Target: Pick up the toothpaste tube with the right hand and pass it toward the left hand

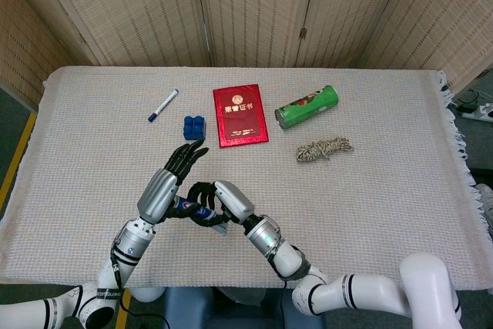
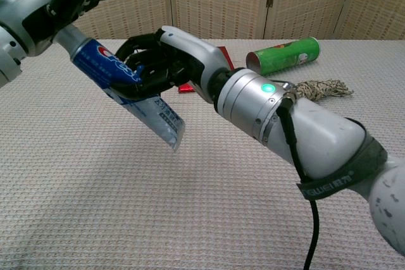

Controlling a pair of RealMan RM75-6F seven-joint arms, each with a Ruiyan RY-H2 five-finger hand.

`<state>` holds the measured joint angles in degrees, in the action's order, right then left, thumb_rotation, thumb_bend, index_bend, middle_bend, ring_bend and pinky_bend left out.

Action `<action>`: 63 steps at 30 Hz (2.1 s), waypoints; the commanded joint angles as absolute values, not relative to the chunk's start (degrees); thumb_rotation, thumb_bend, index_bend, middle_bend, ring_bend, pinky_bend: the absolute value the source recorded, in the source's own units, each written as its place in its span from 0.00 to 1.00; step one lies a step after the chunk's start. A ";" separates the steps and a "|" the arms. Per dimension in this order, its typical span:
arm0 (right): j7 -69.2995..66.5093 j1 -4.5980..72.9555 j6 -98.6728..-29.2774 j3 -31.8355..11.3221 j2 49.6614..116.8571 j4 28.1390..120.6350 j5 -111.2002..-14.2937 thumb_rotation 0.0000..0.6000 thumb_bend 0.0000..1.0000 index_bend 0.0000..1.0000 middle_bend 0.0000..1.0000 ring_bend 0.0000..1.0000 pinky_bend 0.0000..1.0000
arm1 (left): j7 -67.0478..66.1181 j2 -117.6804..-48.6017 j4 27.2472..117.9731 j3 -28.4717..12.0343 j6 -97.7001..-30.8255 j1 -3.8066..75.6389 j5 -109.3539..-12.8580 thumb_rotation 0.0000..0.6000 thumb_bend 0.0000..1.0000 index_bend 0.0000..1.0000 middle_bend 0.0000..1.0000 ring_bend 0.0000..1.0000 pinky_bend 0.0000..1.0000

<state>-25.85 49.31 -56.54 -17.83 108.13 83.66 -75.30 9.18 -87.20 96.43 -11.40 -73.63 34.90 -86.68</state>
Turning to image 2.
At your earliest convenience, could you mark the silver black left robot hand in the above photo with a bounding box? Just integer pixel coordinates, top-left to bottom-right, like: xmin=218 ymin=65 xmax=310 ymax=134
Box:
xmin=0 ymin=0 xmax=149 ymax=58

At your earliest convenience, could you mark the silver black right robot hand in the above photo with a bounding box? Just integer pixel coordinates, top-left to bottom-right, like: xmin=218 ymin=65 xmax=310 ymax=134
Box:
xmin=110 ymin=25 xmax=235 ymax=105

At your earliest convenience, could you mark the blue white toothpaste tube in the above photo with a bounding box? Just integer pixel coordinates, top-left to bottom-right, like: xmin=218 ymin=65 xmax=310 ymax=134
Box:
xmin=53 ymin=25 xmax=186 ymax=152

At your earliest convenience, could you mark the red certificate booklet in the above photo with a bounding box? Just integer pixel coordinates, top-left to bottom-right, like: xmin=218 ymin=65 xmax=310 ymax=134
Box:
xmin=178 ymin=46 xmax=235 ymax=94

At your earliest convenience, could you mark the green cylindrical chip can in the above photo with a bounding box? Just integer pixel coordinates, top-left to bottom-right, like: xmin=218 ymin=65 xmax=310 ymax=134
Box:
xmin=246 ymin=36 xmax=323 ymax=78

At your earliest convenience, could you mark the white woven tablecloth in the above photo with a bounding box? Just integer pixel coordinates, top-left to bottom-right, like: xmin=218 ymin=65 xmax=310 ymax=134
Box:
xmin=0 ymin=38 xmax=405 ymax=270

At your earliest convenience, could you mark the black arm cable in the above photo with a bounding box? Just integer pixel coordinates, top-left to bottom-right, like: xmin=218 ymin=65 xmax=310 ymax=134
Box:
xmin=277 ymin=82 xmax=320 ymax=270

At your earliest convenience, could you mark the beige braided rope bundle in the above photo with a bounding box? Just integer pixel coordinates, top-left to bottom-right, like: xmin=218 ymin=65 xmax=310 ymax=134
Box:
xmin=292 ymin=78 xmax=354 ymax=103

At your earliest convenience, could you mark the grey velcro strap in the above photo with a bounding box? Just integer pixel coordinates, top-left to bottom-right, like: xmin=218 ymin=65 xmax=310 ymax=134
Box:
xmin=296 ymin=118 xmax=389 ymax=201

